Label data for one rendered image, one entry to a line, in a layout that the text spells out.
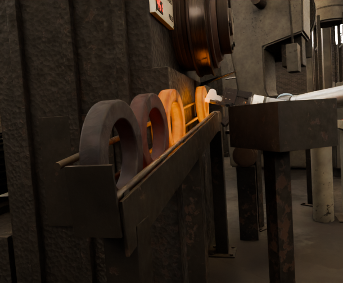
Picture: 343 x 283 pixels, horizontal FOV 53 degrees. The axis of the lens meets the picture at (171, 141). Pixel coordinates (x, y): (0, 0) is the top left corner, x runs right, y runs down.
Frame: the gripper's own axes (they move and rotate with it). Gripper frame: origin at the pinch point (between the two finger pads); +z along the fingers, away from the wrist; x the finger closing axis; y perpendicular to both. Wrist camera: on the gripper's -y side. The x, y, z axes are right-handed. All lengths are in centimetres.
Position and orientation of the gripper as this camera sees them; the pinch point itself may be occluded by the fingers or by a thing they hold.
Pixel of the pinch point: (202, 100)
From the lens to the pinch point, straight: 147.0
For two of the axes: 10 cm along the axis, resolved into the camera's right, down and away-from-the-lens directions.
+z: -9.4, -2.3, 2.3
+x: -2.6, 0.7, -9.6
